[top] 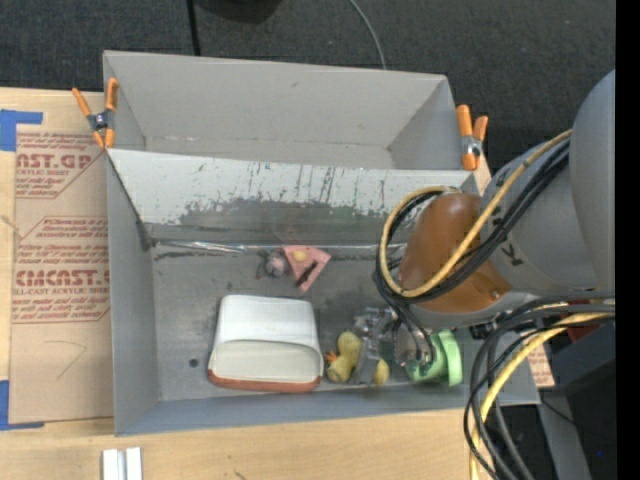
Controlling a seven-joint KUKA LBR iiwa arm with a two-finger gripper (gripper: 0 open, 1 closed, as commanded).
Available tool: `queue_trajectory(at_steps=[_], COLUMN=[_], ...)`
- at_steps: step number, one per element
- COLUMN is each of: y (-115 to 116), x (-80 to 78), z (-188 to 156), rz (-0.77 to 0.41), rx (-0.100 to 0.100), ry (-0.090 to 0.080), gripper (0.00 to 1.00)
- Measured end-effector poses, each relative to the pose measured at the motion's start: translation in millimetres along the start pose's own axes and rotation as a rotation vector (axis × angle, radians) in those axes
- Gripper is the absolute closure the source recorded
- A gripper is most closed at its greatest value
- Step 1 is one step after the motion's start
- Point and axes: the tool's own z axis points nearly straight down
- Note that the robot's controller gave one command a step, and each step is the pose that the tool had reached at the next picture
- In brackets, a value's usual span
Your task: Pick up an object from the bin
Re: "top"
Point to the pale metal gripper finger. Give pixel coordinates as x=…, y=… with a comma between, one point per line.
x=372, y=320
x=367, y=363

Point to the yellow toy duck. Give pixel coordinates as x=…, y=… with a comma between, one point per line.
x=345, y=355

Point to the light green cup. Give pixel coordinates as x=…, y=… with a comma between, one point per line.
x=442, y=363

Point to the pink triangular toy slice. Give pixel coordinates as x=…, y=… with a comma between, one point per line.
x=307, y=263

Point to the white case with brown base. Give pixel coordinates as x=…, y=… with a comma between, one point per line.
x=267, y=340

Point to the small grey pink toy animal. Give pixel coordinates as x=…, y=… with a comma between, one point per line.
x=274, y=264

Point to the grey metal bin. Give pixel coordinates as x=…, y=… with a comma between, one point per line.
x=240, y=203

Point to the brown cardboard board red print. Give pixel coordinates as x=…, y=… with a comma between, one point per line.
x=60, y=248

